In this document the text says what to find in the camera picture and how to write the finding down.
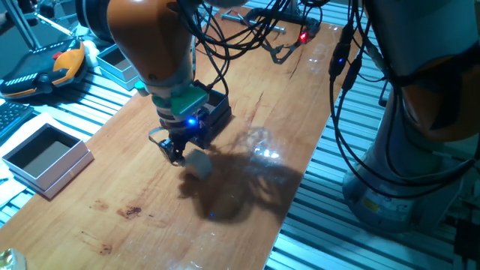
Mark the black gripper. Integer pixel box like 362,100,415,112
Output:
159,108,211,167

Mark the plain wooden block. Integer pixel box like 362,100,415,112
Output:
183,148,214,180

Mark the black gift box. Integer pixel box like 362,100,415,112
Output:
189,88,233,150

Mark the open grey gift box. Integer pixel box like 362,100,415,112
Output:
96,43,140,92

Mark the open pink gift box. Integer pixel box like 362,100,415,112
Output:
1,122,95,200

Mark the glossy wooden board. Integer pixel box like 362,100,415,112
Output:
0,5,361,270

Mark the white plastic object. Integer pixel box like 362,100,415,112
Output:
82,39,101,68

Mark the black filament spool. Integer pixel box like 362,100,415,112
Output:
74,0,117,44

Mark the orange and black teach pendant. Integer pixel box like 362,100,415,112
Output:
0,37,88,101

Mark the black computer keyboard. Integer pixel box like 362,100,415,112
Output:
0,100,35,142

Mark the green gripper mount flange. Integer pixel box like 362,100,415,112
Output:
133,80,210,117

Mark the silver T-handle hex key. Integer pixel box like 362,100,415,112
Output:
220,9,288,35

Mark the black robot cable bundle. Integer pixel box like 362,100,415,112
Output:
175,0,477,200

